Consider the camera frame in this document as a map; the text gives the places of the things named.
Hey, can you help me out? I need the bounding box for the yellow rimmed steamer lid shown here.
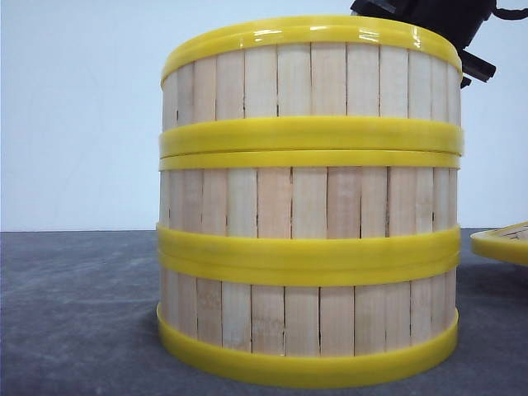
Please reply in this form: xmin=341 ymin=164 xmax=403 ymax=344
xmin=470 ymin=222 xmax=528 ymax=265

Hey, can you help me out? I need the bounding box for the bamboo steamer basket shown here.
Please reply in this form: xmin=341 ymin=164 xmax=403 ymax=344
xmin=157 ymin=267 xmax=459 ymax=388
xmin=158 ymin=162 xmax=460 ymax=284
xmin=159 ymin=16 xmax=464 ymax=170

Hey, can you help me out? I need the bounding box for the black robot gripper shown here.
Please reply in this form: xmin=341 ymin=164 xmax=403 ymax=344
xmin=349 ymin=0 xmax=497 ymax=89

